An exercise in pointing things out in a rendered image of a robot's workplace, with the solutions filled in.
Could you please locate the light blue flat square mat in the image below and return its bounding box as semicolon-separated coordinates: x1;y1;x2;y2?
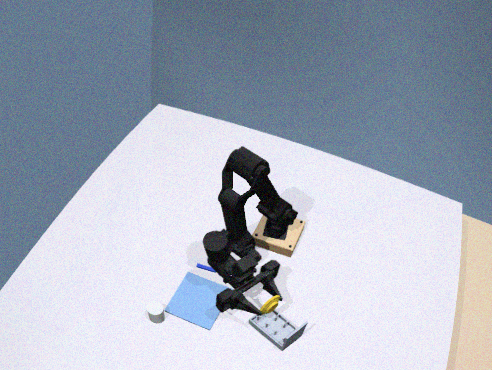
165;272;229;331

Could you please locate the grey dish rack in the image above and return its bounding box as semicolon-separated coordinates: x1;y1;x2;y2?
249;310;308;351

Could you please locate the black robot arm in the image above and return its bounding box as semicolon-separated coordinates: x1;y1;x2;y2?
203;146;298;283

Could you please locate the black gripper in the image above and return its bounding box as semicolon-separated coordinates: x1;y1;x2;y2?
215;260;283;316

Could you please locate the white cylinder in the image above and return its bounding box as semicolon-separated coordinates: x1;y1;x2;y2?
146;301;165;324

